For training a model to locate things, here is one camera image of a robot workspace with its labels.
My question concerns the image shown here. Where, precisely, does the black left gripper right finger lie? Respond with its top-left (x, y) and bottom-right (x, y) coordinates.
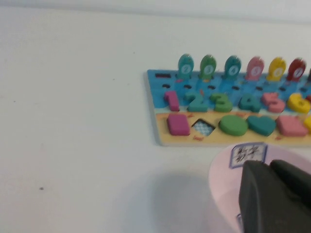
top-left (270, 159), bottom-right (311, 199)

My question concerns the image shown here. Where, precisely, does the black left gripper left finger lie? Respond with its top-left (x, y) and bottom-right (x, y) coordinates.
top-left (239, 159), bottom-right (311, 233)

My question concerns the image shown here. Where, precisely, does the magenta rectangle block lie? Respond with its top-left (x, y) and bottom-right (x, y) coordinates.
top-left (167, 114), bottom-right (190, 136)

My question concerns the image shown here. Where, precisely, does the pink plastic bowl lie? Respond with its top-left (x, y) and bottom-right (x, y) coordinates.
top-left (208, 143), bottom-right (311, 233)

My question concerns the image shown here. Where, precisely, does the red fish piece number 7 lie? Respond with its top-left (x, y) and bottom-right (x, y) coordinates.
top-left (287, 57), bottom-right (307, 82)

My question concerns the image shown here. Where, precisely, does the yellow fish piece number 6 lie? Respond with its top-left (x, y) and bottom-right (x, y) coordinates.
top-left (267, 57), bottom-right (287, 82)

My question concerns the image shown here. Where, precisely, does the pink fish piece number 5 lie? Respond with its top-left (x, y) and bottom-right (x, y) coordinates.
top-left (245, 56), bottom-right (265, 82)

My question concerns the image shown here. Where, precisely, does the teal fish piece number 4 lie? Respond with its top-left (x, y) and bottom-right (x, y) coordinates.
top-left (224, 55), bottom-right (242, 81)

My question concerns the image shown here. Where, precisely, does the colourful wooden puzzle board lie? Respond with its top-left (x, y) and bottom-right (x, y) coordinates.
top-left (147, 69), bottom-right (311, 148)

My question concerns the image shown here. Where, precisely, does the green fish piece number 3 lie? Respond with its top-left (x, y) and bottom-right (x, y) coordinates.
top-left (199, 54), bottom-right (217, 81)

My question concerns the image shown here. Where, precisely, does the teal fish piece number 2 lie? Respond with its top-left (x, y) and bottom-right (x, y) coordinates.
top-left (177, 53), bottom-right (195, 80)

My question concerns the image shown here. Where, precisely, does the pink trapezoid block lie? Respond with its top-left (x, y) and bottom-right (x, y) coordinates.
top-left (276, 116), bottom-right (309, 137)

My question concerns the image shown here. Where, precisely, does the teal heart block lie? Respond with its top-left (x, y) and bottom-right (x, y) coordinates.
top-left (246, 115), bottom-right (277, 137)

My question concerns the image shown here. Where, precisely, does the yellow wooden digit 6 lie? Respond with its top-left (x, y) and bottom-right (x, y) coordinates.
top-left (287, 93), bottom-right (311, 112)

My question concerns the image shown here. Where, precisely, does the pink wooden digit 5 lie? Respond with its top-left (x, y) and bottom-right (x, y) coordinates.
top-left (261, 93), bottom-right (285, 113)

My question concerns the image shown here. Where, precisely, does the green circle block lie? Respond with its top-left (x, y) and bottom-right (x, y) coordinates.
top-left (218, 115), bottom-right (248, 136)

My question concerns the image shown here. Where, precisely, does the teal wooden digit 4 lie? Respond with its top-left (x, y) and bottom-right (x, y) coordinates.
top-left (238, 94), bottom-right (264, 113)

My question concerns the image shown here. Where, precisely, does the green wooden digit 3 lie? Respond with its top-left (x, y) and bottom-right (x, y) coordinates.
top-left (210, 93), bottom-right (233, 113)

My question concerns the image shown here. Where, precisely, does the teal wooden digit 2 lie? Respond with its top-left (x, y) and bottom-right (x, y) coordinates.
top-left (183, 92), bottom-right (209, 113)

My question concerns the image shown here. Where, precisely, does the magenta wooden digit 1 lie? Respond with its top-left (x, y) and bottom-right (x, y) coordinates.
top-left (164, 91), bottom-right (181, 112)

